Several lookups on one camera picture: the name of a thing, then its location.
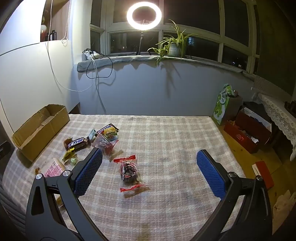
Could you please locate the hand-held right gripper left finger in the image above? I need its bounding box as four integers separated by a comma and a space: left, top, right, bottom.
25, 147, 109, 241

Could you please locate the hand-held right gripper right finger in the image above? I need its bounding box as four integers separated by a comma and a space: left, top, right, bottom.
196, 149, 274, 241

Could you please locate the yellow green snack packet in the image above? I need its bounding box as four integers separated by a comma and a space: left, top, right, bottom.
62, 148, 77, 161

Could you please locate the red transparent snack packet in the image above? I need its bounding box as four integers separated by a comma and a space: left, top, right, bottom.
92, 133, 119, 161

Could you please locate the chocolate bar with blue label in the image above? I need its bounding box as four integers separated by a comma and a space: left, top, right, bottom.
68, 137, 89, 152

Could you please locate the pink snack packet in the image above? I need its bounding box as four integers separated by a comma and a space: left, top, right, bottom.
38, 158, 64, 178

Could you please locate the red clear packet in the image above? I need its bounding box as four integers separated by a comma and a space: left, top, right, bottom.
113, 155, 148, 193

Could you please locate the orange triangular snack packet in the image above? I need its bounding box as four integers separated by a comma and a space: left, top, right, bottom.
103, 127, 119, 142

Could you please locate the brown cardboard box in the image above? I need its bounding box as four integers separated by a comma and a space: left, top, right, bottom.
12, 104, 70, 162

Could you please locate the brown chocolate bar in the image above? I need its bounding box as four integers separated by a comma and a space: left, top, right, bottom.
97, 124, 115, 135

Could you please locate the red storage box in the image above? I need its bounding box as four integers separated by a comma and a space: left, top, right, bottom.
223, 111, 272, 154

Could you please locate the flat red box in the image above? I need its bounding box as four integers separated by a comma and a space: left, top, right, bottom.
252, 161, 274, 189

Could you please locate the plaid tablecloth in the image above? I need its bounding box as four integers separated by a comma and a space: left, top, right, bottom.
3, 113, 245, 241

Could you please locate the green paper bag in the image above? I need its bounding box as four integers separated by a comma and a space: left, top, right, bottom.
212, 84, 235, 126

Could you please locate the beige plastic bag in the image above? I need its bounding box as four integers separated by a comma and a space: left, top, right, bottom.
273, 190, 294, 223

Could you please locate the white lace cloth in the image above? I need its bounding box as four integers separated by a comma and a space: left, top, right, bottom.
251, 76, 296, 160

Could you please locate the grey windowsill cloth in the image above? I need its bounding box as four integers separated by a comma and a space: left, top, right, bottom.
76, 55, 255, 77

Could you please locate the white power strip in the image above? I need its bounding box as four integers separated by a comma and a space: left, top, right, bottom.
83, 50, 104, 61

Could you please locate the potted spider plant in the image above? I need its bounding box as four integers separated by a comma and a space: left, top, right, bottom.
147, 20, 199, 66

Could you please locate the black light stand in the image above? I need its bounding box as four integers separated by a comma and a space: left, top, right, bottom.
136, 20, 153, 56

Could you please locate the red and white vase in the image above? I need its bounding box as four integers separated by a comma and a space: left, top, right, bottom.
40, 16, 48, 42

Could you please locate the black cable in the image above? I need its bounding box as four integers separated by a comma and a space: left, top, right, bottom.
86, 56, 116, 80

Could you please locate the white cable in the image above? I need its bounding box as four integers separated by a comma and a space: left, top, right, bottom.
45, 0, 97, 92

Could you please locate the ring light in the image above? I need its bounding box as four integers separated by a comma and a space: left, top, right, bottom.
126, 2, 162, 30

